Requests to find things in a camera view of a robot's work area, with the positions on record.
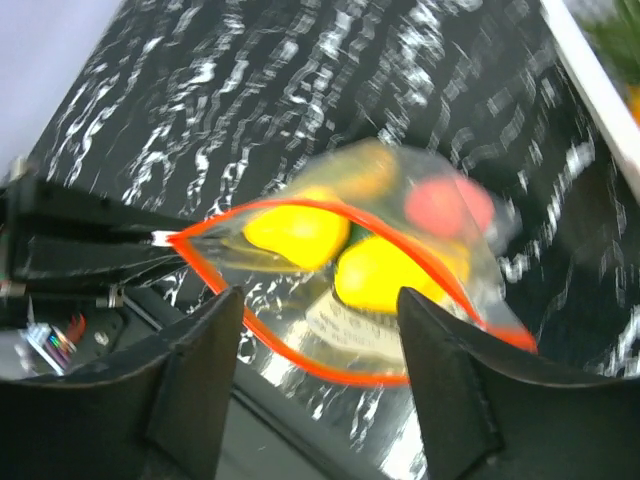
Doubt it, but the pink peach toy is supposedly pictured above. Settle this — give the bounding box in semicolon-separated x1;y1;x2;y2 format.
404;174;495;238

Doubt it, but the green avocado toy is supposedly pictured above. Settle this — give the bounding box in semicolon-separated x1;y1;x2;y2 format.
346;224;373;247

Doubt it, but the orange pineapple toy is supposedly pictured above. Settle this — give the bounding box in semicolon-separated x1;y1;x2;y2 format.
581;0;639;124

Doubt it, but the yellow orange papaya toy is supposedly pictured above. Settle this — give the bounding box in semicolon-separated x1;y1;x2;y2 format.
300;143;399;200

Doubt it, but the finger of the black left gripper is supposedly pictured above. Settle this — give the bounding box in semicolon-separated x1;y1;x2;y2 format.
4;174;193;295

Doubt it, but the white plastic basket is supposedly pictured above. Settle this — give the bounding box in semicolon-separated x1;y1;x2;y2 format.
541;0;639;196

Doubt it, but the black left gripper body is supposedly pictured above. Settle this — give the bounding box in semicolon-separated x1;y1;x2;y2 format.
0;279;131;381

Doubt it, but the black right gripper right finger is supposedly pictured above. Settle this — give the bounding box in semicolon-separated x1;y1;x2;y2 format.
398;288;639;479

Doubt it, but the clear zip top bag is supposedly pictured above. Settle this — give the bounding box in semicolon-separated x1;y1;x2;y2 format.
168;139;536;387

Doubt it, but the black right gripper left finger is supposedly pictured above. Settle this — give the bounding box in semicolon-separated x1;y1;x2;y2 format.
1;287;244;479

